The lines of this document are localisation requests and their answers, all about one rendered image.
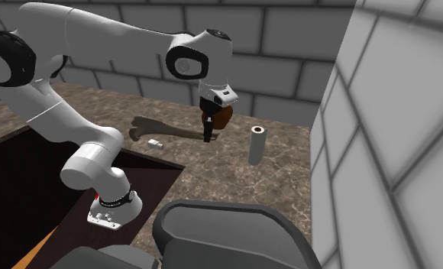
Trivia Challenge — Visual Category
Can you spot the brown round object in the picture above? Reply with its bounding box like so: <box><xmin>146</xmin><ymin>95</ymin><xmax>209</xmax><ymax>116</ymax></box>
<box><xmin>201</xmin><ymin>105</ymin><xmax>234</xmax><ymax>131</ymax></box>

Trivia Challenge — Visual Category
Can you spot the grey paper towel roll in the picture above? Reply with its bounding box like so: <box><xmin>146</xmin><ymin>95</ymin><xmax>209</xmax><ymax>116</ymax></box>
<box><xmin>247</xmin><ymin>125</ymin><xmax>268</xmax><ymax>167</ymax></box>

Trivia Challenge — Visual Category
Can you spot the grey plastic bin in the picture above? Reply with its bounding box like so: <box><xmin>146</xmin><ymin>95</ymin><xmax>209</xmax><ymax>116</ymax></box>
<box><xmin>50</xmin><ymin>199</ymin><xmax>323</xmax><ymax>269</ymax></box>

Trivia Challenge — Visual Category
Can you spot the dark robot stand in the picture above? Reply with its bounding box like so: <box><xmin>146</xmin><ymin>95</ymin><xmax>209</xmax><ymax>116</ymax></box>
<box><xmin>0</xmin><ymin>125</ymin><xmax>186</xmax><ymax>269</ymax></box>

